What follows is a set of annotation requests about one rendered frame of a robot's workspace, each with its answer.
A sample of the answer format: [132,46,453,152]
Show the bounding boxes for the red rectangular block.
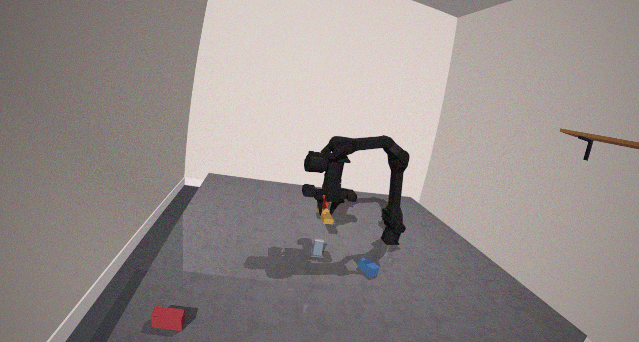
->
[151,306,185,331]

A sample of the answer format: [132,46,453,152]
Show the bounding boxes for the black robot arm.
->
[304,135,409,245]

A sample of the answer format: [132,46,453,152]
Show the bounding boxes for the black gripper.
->
[302,172,357,216]

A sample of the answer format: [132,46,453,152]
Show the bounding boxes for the blue rectangular block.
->
[357,257,379,277]

